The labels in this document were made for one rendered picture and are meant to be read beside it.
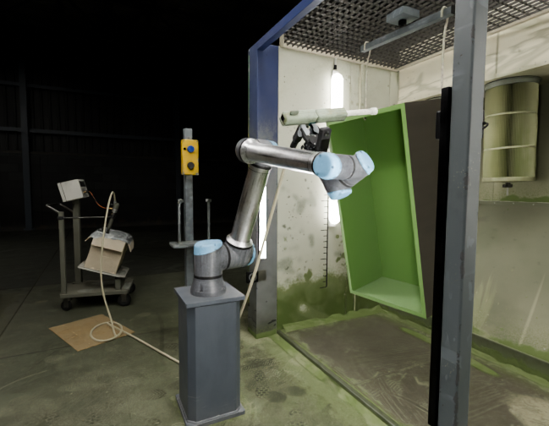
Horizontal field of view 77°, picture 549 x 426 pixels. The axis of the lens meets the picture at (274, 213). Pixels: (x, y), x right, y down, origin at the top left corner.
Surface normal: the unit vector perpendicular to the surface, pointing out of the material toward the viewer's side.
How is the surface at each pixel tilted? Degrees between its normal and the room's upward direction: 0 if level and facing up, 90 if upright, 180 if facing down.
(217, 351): 90
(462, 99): 90
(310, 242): 90
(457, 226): 90
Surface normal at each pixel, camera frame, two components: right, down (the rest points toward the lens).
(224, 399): 0.45, 0.07
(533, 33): -0.89, 0.03
